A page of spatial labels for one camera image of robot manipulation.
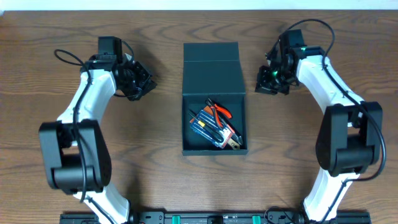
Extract orange black handled pliers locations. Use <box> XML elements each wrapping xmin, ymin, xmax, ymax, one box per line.
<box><xmin>205</xmin><ymin>98</ymin><xmax>233</xmax><ymax>129</ymax></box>

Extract black cardboard box with lid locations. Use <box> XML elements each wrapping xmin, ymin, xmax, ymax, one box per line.
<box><xmin>182</xmin><ymin>42</ymin><xmax>248</xmax><ymax>156</ymax></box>

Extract clear precision screwdriver set case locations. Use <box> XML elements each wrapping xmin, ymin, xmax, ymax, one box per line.
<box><xmin>189</xmin><ymin>109</ymin><xmax>236</xmax><ymax>149</ymax></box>

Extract black yellow handled screwdriver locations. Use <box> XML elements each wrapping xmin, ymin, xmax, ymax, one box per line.
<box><xmin>189</xmin><ymin>113</ymin><xmax>224</xmax><ymax>143</ymax></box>

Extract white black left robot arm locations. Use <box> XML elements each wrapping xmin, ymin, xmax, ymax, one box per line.
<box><xmin>39</xmin><ymin>53</ymin><xmax>156</xmax><ymax>223</ymax></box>

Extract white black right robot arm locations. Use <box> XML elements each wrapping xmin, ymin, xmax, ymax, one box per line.
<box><xmin>256</xmin><ymin>44</ymin><xmax>386</xmax><ymax>223</ymax></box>

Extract black mounting rail green clips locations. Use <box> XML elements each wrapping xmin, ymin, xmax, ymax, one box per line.
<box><xmin>59</xmin><ymin>209</ymin><xmax>372</xmax><ymax>224</ymax></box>

